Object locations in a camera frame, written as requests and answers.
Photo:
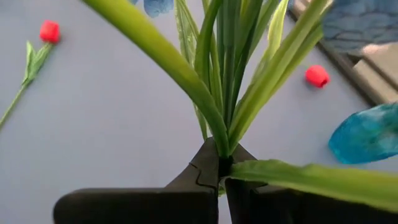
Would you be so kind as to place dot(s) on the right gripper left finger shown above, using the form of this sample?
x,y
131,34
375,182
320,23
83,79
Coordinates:
x,y
140,208

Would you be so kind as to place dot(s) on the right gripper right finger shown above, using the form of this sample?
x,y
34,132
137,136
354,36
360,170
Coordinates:
x,y
280,208

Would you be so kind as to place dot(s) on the blue artificial flower bunch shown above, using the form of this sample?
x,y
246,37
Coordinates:
x,y
186,76

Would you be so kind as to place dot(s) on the red tulip with leaves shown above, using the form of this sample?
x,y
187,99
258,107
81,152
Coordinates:
x,y
49,31

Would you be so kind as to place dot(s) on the teal glass vase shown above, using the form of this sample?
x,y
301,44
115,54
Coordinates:
x,y
367,137

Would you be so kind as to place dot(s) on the red tulip bare stem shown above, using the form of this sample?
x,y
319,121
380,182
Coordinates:
x,y
317,76

